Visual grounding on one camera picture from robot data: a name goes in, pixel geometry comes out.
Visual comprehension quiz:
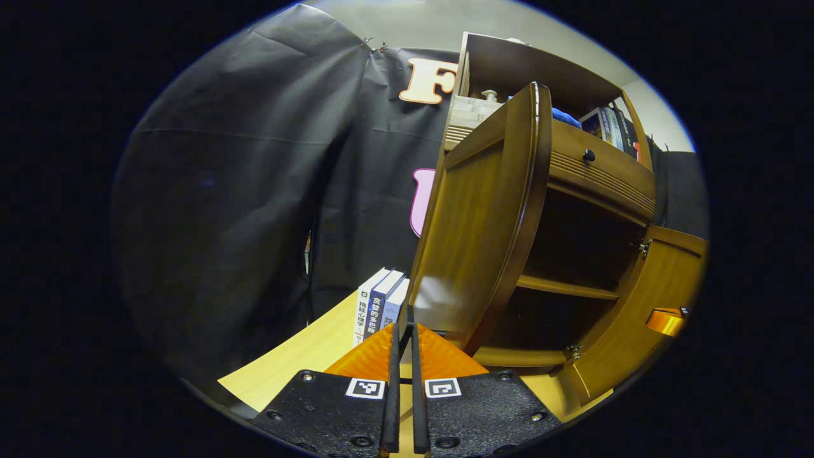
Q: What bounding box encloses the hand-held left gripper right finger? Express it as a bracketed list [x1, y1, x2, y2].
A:
[407, 304, 563, 458]

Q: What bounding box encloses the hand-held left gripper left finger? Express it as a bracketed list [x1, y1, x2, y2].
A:
[251, 321, 403, 458]

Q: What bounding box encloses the wooden shoe cabinet door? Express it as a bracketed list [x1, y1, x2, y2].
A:
[560, 226, 708, 408]
[406, 81, 553, 357]

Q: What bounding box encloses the wooden double-door shoe cabinet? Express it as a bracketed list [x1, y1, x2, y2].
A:
[442, 32, 659, 370]

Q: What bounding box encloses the white spine book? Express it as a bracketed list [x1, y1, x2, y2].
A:
[353, 267, 390, 347]

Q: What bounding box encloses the light blue spine book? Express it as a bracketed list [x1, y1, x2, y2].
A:
[382, 277, 411, 326]

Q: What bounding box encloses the dark blue spine book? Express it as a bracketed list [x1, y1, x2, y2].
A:
[366, 270, 406, 338]

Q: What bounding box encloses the wooden drawer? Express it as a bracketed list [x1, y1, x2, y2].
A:
[548, 120, 657, 226]

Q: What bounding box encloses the black spine book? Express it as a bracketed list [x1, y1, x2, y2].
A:
[614, 105, 640, 160]

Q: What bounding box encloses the light grey spine book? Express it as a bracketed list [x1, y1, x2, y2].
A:
[601, 106, 629, 151]

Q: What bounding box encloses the blue cover book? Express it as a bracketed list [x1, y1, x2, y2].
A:
[580, 107, 614, 144]

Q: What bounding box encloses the black backdrop cloth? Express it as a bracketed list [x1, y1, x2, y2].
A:
[111, 3, 710, 382]

